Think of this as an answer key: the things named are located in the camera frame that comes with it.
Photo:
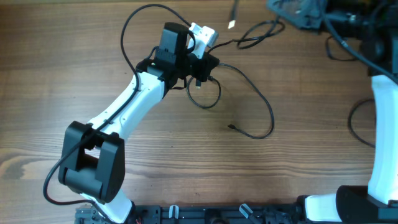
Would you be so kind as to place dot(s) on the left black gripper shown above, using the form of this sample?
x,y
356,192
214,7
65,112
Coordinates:
x,y
206,66

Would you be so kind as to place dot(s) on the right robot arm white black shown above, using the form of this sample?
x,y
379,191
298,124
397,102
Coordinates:
x,y
367,31

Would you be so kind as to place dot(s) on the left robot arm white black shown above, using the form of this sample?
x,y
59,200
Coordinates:
x,y
93,155

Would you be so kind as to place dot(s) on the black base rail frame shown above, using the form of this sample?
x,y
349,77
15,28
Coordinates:
x,y
268,214

